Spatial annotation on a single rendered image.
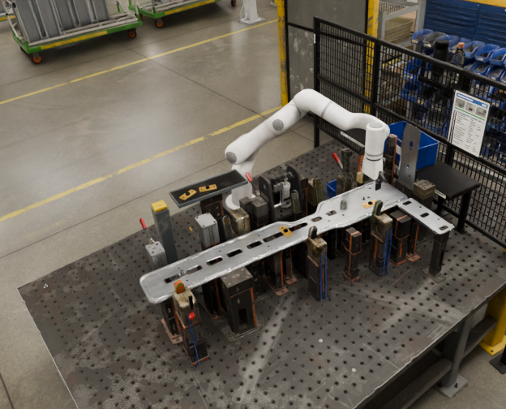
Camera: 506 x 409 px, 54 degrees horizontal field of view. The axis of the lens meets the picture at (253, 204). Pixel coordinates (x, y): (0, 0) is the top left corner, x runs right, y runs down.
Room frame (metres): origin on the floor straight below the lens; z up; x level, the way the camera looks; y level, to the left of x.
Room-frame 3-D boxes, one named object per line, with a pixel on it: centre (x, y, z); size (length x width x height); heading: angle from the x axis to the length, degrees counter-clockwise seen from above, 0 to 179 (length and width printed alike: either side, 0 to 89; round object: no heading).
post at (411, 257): (1.94, -0.79, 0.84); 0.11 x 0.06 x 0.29; 25
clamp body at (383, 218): (1.84, -0.60, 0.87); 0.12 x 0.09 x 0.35; 25
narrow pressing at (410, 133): (2.15, -0.81, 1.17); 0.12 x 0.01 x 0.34; 25
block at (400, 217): (1.91, -0.71, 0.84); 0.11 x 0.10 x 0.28; 25
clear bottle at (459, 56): (2.42, -1.10, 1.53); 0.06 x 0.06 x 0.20
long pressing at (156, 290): (1.83, -0.13, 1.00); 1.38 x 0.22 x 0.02; 115
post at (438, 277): (1.77, -0.87, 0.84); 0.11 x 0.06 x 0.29; 25
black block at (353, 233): (1.81, -0.46, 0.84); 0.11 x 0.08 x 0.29; 25
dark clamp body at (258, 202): (2.01, -0.03, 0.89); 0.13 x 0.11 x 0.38; 25
